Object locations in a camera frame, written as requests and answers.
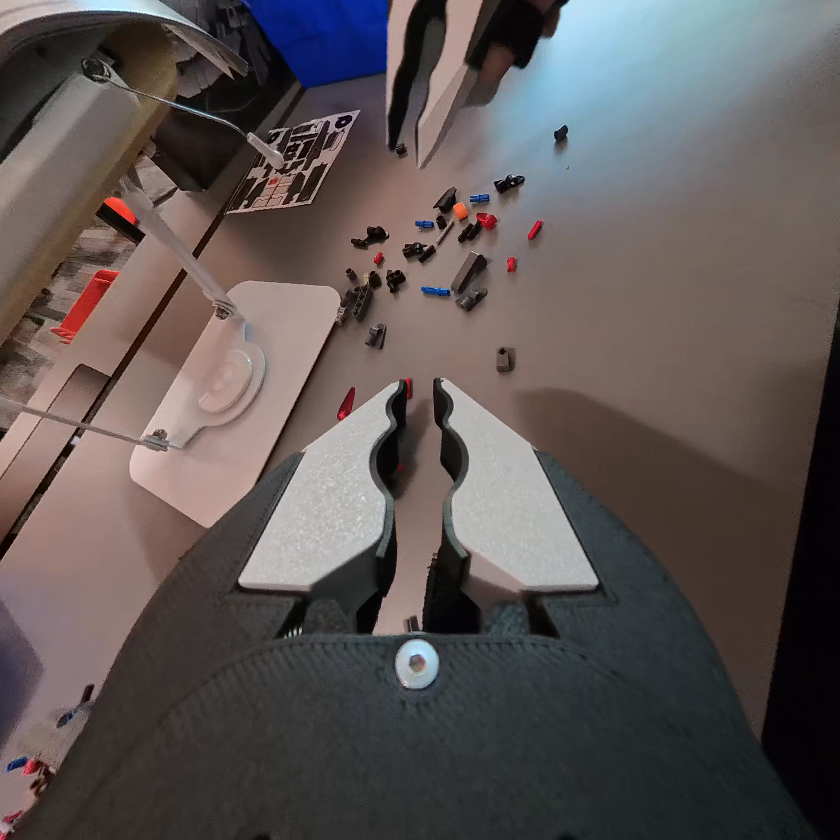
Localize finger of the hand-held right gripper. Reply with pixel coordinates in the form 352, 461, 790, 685
387, 0, 447, 155
416, 0, 490, 168

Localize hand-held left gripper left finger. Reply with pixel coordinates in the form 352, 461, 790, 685
238, 379, 406, 589

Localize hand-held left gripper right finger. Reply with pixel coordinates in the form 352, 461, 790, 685
433, 377, 601, 598

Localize pile of lego pieces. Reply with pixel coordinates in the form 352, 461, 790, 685
336, 123, 571, 421

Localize lego instruction booklet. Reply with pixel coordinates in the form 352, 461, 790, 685
0, 0, 250, 83

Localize lego sticker sheet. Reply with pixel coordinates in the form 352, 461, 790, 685
226, 110, 361, 214

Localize person's right hand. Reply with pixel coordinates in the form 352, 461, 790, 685
466, 47, 516, 106

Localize blue plastic parts bin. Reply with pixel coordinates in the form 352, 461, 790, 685
244, 0, 391, 89

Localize white metal book stand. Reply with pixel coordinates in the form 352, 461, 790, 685
0, 0, 342, 529

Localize orange plastic object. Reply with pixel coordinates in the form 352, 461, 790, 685
49, 197, 147, 345

